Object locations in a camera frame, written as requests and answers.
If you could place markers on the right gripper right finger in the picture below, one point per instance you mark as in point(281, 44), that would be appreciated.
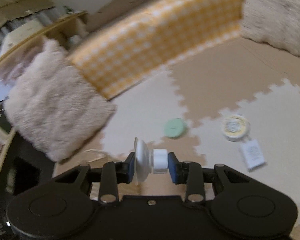
point(189, 174)

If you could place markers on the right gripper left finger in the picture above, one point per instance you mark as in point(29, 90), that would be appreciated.
point(116, 180)

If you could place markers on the white suction cup holder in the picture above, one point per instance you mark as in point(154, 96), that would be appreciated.
point(148, 161)

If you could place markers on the mint green round tin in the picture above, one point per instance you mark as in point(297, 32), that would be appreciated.
point(174, 128)

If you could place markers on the round yellow white tin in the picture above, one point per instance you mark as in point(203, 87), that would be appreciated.
point(235, 127)

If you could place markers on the white paper tag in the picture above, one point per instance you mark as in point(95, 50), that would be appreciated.
point(252, 154)

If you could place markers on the large white fluffy pillow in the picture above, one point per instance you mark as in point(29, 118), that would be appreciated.
point(54, 107)

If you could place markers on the yellow white checkered cushion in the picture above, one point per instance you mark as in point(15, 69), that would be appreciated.
point(162, 33)

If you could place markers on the cream wooden shelf unit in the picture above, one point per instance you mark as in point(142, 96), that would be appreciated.
point(69, 30)

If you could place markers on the small white fluffy pillow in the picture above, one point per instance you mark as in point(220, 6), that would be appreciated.
point(275, 22)

